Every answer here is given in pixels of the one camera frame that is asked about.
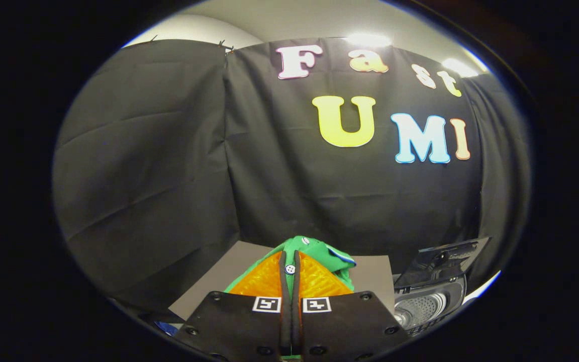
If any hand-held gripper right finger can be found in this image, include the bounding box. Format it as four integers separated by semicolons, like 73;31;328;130
292;250;411;361

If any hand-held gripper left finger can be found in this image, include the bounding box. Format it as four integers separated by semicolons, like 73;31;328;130
174;250;293;361

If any green polo shirt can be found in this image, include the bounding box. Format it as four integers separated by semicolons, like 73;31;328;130
224;235;356;297

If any dark washing machine lid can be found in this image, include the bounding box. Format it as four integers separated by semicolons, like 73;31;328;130
395;236;491;290

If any grey cabinet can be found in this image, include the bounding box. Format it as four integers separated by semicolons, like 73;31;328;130
169;240;395;322

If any white flat board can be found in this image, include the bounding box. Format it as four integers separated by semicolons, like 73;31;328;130
463;271;501;305

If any ceiling light panel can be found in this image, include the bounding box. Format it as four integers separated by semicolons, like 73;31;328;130
443;58;478;77
345;33;393;47

